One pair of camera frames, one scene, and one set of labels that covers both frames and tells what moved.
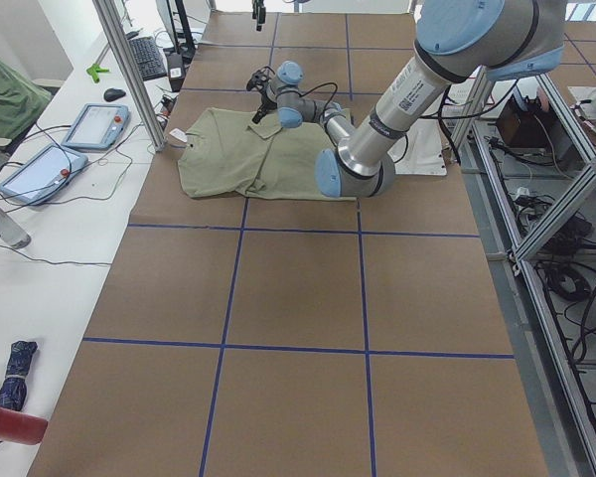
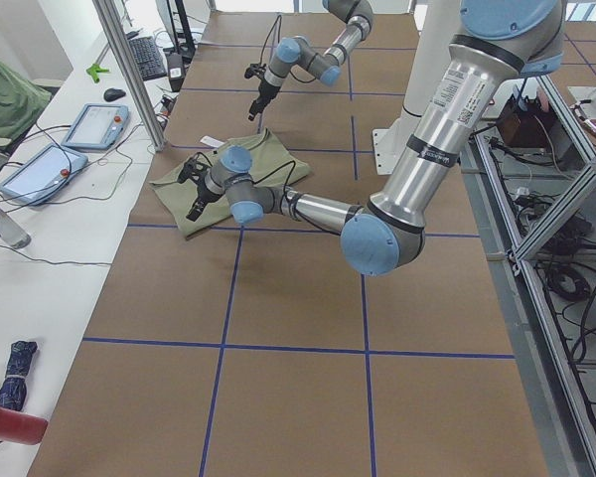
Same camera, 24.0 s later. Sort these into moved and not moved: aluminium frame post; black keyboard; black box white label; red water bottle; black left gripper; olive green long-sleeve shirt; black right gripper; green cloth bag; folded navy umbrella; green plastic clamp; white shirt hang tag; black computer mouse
Moved: olive green long-sleeve shirt; white shirt hang tag; black left gripper; black right gripper
Not moved: red water bottle; green cloth bag; black keyboard; black box white label; aluminium frame post; black computer mouse; green plastic clamp; folded navy umbrella
